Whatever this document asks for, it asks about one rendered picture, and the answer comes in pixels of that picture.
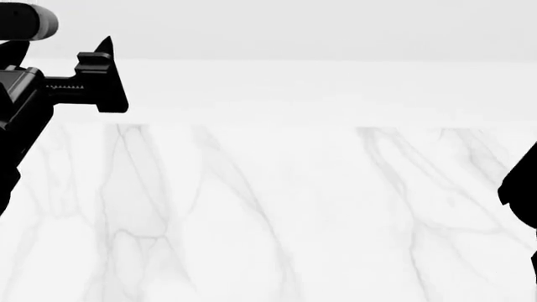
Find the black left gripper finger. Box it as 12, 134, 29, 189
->
74, 35, 129, 114

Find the black cylinder with grey end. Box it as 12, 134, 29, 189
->
0, 2, 60, 42

